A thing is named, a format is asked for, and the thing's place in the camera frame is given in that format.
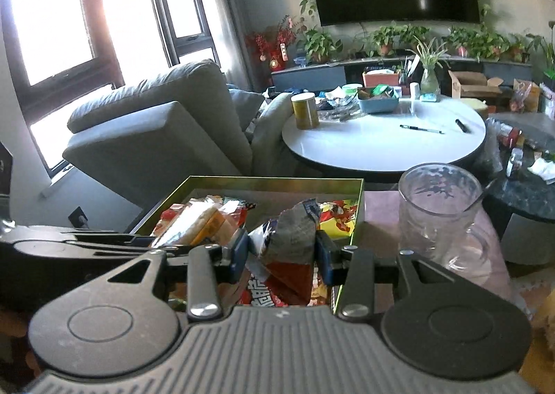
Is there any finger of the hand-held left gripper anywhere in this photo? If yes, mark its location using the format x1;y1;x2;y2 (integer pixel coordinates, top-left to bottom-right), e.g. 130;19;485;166
0;226;157;248
12;243;192;263

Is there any blue basket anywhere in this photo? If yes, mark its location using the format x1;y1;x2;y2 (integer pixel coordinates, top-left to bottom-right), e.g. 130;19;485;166
356;88;401;114

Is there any grey red snack packet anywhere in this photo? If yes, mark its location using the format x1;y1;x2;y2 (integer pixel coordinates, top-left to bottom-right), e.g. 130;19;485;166
246;198;324;307

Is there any grey sheer curtain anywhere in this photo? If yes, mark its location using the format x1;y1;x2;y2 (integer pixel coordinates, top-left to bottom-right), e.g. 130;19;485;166
190;0;257;92

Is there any pile of mixed snacks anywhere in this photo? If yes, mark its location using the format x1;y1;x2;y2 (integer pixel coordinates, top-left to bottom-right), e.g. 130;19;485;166
150;196;362;313

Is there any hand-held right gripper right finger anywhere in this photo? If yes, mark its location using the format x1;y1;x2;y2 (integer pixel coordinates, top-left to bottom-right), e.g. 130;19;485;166
314;231;461;320

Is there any dark round marble table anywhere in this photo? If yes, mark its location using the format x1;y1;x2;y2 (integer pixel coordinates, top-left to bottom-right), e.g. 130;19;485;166
480;112;555;265

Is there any black pen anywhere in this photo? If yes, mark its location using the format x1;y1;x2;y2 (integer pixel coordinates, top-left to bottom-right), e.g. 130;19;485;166
399;124;445;135

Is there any large dark-framed window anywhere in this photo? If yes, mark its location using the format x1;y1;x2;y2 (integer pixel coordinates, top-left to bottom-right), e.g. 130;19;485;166
0;0;127;174

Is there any black wall outlet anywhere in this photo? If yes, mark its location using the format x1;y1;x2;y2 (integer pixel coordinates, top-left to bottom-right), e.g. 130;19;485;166
68;206;90;230

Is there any orange patterned bag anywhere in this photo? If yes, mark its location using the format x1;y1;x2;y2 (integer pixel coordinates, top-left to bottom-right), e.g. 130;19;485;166
509;79;541;114

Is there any potted green plant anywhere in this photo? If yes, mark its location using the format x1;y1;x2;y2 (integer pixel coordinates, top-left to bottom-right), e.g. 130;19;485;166
370;23;431;58
446;27;511;62
509;32;548;64
302;27;344;65

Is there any green cardboard box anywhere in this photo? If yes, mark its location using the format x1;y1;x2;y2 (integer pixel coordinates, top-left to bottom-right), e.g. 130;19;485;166
129;175;366;313

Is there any heap of loose wrappers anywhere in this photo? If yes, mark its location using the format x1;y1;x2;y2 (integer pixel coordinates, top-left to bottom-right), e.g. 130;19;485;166
318;91;361;122

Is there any round white table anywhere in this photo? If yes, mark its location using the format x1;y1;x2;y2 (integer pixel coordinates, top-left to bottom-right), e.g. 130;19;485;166
282;94;487;173

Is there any small dark bottle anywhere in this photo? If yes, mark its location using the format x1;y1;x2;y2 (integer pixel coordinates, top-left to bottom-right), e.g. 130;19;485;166
507;147;524;179

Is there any grey sofa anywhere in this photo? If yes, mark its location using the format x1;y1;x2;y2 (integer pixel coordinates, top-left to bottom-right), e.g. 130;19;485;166
62;59;301;179

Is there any beige orange snack packet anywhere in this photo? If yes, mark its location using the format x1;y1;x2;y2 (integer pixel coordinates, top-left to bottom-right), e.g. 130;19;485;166
152;199;244;248

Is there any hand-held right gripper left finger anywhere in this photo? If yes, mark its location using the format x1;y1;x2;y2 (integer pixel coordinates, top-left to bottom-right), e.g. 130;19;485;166
106;230;251;320

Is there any white crumpled tissue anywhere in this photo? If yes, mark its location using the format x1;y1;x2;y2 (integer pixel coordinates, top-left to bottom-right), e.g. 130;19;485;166
528;157;555;183

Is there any clear glass mug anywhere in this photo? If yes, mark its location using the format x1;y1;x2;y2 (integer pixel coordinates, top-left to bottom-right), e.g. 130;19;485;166
396;162;500;287

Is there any yellow can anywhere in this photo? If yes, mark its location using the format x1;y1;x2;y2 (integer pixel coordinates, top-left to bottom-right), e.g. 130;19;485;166
291;93;321;130

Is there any glass vase with spider plant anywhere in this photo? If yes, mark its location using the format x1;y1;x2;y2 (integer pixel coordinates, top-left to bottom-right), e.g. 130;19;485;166
407;36;450;97

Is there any long low television cabinet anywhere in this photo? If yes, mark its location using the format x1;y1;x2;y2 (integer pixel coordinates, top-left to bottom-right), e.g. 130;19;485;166
271;56;535;94

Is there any open cardboard box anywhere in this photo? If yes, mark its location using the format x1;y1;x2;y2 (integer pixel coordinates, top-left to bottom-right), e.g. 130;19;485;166
448;70;504;100

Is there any orange box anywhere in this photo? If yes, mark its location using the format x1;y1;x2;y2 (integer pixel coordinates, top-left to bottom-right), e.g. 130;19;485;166
362;67;402;89

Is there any clear plastic bag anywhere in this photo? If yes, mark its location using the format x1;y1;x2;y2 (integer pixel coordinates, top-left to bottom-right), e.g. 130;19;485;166
476;117;504;174

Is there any grey cushion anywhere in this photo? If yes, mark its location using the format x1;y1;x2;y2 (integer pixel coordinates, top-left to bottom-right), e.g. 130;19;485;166
229;88;266;142

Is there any red flower decoration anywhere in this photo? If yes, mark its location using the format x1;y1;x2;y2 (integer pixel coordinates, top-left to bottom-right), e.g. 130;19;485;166
245;16;305;72

